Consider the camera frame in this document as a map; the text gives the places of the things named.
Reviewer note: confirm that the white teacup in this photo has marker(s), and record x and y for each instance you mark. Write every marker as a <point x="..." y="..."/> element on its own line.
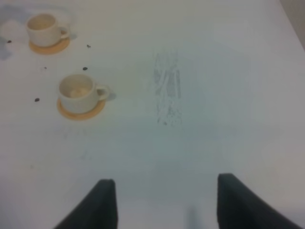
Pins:
<point x="44" y="30"/>
<point x="80" y="94"/>

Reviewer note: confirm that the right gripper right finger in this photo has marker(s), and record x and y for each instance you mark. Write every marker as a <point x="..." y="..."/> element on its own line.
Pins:
<point x="240" y="208"/>

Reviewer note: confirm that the near white teacup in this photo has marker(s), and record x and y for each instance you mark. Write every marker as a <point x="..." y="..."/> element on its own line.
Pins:
<point x="80" y="94"/>

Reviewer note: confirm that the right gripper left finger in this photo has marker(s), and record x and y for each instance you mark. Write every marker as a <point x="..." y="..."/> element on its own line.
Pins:
<point x="98" y="210"/>

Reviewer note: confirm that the far orange coaster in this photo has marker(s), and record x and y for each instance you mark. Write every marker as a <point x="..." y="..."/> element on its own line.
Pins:
<point x="60" y="46"/>

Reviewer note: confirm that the far white teacup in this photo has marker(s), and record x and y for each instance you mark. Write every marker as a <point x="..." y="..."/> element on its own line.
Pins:
<point x="44" y="30"/>

